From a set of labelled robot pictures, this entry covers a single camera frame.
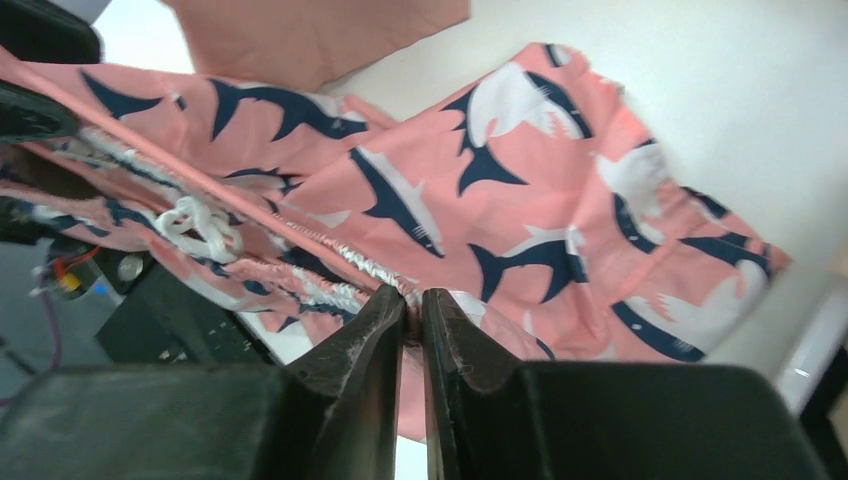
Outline pink shark print shorts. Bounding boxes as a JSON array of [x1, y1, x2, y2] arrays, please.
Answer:
[[0, 42, 793, 442]]

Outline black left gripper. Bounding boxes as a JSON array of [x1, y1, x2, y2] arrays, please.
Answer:
[[0, 0, 104, 246]]

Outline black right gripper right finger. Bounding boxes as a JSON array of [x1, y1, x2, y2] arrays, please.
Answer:
[[421, 289, 827, 479]]

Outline pink wire hanger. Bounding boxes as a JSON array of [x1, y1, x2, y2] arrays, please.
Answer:
[[1, 49, 414, 294]]

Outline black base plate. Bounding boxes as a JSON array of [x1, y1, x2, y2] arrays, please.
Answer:
[[0, 238, 280, 372]]

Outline white plastic basket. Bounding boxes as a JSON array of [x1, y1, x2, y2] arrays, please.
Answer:
[[773, 273, 847, 416]]

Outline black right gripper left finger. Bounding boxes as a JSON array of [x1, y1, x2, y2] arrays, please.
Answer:
[[1, 285, 406, 479]]

